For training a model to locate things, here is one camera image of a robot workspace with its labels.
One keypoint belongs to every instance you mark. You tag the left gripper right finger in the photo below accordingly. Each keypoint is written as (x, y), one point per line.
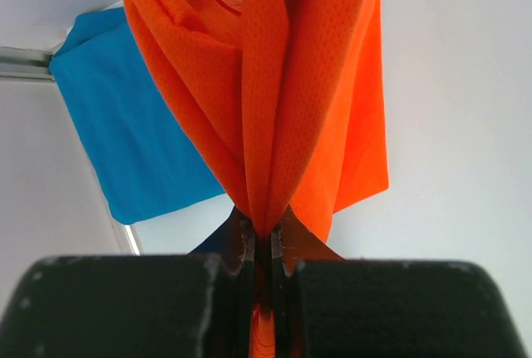
(290, 243)

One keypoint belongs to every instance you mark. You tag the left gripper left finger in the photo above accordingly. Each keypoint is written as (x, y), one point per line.
(232, 246)

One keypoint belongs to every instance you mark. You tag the orange t shirt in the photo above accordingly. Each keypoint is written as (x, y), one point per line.
(283, 99)

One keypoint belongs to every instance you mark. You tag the folded blue t shirt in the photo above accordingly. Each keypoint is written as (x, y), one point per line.
(146, 135)

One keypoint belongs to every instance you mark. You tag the left aluminium corner post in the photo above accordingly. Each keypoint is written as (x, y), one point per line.
(25, 64)

